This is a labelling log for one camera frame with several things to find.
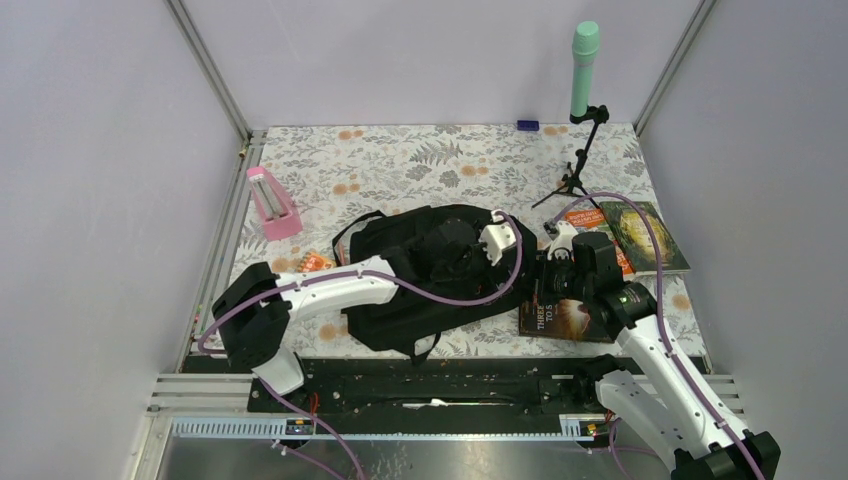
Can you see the pink metronome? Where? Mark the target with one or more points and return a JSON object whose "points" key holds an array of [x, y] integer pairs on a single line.
{"points": [[277, 211]]}

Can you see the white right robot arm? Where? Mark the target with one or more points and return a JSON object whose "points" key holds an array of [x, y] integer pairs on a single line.
{"points": [[685, 422]]}

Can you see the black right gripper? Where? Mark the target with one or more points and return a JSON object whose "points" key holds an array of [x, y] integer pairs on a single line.
{"points": [[543, 267]]}

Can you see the floral patterned table mat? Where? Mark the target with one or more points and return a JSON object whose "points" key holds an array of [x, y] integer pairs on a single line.
{"points": [[336, 174]]}

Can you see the small orange notebook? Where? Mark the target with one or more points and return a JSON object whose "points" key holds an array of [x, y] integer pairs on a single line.
{"points": [[313, 262]]}

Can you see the green fantasy cover book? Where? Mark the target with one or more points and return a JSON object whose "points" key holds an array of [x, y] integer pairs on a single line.
{"points": [[646, 246]]}

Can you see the black student backpack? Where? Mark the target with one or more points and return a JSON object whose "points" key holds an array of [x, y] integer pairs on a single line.
{"points": [[408, 316]]}

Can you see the Evelyn Waugh paperback book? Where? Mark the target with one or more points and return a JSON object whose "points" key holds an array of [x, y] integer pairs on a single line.
{"points": [[594, 220]]}

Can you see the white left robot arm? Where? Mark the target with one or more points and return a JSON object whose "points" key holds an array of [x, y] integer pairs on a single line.
{"points": [[254, 312]]}

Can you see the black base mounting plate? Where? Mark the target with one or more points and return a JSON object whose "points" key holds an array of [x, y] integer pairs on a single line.
{"points": [[446, 396]]}

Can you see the Three Days To See book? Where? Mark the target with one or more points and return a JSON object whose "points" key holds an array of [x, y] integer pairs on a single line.
{"points": [[565, 320]]}

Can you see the small blue box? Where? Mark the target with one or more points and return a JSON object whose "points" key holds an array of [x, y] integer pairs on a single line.
{"points": [[527, 125]]}

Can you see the black microphone tripod stand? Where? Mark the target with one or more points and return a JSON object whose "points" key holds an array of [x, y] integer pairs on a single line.
{"points": [[572, 184]]}

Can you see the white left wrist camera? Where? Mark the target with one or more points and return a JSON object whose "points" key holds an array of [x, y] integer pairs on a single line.
{"points": [[497, 239]]}

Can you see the mint green microphone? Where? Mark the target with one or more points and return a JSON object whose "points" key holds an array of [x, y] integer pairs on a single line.
{"points": [[585, 47]]}

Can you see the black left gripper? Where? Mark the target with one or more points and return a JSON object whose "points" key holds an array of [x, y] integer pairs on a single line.
{"points": [[477, 244]]}

